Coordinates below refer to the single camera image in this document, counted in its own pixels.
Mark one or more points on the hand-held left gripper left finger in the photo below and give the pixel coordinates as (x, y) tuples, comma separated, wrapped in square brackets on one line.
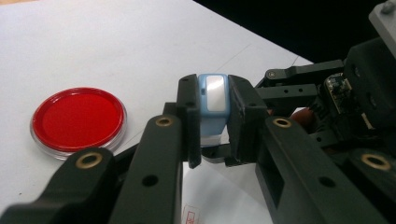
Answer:
[(155, 161)]

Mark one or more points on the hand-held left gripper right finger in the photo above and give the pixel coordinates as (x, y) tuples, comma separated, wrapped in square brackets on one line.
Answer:
[(295, 174)]

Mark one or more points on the white paper sheet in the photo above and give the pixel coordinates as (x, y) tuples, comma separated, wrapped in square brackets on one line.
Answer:
[(218, 193)]

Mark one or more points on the small blue stamp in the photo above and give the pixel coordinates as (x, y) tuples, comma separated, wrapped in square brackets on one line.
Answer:
[(214, 105)]

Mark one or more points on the round red ink pad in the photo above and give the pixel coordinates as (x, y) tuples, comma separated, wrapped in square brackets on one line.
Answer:
[(77, 119)]

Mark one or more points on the white table cover sheet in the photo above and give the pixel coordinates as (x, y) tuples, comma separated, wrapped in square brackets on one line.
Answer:
[(124, 46)]

